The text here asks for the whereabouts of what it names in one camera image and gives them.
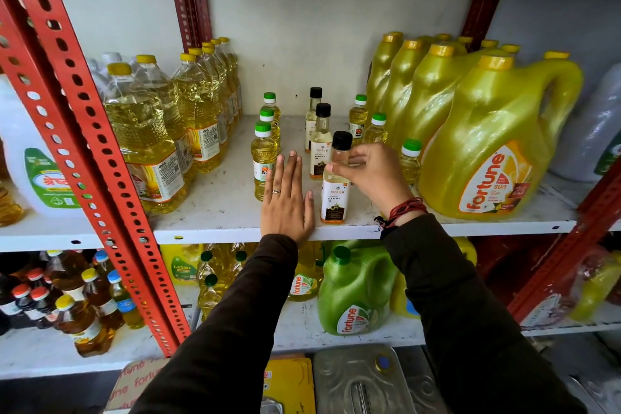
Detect person's left hand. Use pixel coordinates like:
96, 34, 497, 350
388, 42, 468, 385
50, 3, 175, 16
260, 151, 316, 247

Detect person's right hand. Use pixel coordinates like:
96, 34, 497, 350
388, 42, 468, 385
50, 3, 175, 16
326, 142, 418, 218

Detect small black-cap oil bottle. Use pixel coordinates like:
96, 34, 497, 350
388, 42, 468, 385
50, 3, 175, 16
305, 87, 324, 153
310, 103, 334, 181
320, 131, 354, 225

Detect person's left forearm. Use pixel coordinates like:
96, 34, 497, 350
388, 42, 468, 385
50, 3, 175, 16
130, 233, 317, 414

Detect person's right forearm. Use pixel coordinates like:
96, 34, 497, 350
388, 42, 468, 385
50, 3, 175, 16
381, 214, 589, 414

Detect small green-cap oil bottle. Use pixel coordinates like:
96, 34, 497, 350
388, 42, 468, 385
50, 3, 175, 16
250, 122, 279, 202
398, 138, 423, 187
363, 112, 389, 146
262, 92, 282, 124
348, 94, 370, 147
259, 107, 282, 148

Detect white metal shelf board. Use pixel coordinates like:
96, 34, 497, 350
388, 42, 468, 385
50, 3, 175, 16
0, 114, 621, 254
0, 283, 621, 381

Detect yellow oil bottle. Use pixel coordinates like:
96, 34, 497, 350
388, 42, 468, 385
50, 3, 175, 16
287, 241, 325, 303

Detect clear green-cap oil bottles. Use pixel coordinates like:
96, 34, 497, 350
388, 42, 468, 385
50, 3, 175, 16
196, 243, 249, 322

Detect green oil jug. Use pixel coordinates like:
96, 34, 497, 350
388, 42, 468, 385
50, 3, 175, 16
317, 246, 399, 337

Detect yellow jug with green label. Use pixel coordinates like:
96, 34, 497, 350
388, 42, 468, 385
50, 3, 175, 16
159, 244, 205, 286

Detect row of clear yellow-cap bottles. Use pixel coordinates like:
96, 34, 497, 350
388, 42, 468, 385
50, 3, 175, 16
87, 37, 244, 216

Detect group of yellow oil jugs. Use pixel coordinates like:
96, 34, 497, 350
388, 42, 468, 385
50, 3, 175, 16
365, 31, 585, 222

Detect yellow oil jug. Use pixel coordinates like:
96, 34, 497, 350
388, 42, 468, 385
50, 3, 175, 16
390, 236, 479, 320

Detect silver metal oil tin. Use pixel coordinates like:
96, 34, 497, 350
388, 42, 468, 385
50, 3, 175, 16
312, 344, 419, 414

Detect yellow oil tin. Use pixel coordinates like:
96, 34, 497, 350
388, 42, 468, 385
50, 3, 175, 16
261, 355, 317, 414

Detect group of amber oil bottles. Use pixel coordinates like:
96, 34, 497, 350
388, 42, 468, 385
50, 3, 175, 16
0, 249, 146, 359

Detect white jug with green label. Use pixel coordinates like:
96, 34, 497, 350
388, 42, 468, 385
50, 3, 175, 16
0, 74, 84, 219

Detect brown cardboard box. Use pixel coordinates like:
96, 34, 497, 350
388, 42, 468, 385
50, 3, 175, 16
103, 357, 171, 414

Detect white plastic jug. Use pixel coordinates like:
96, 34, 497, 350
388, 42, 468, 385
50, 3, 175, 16
550, 62, 621, 183

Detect amber oil bottle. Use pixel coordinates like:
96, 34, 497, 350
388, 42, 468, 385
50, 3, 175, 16
0, 137, 26, 228

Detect clear oil pouches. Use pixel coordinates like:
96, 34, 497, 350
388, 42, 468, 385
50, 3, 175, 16
520, 246, 621, 328

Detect red thread bracelet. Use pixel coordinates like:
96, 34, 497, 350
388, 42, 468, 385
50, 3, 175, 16
375, 197, 429, 231

